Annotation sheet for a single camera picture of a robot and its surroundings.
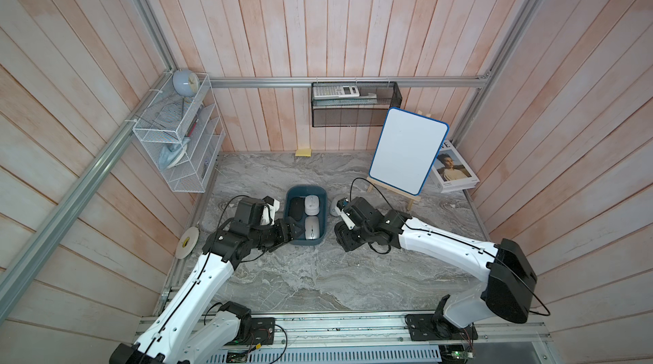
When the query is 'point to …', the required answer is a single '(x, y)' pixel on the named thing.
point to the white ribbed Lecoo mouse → (311, 205)
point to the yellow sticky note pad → (303, 152)
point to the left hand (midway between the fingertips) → (297, 236)
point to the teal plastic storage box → (294, 207)
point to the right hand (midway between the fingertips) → (343, 234)
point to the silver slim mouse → (312, 227)
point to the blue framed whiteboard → (408, 147)
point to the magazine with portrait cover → (451, 170)
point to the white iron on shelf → (171, 153)
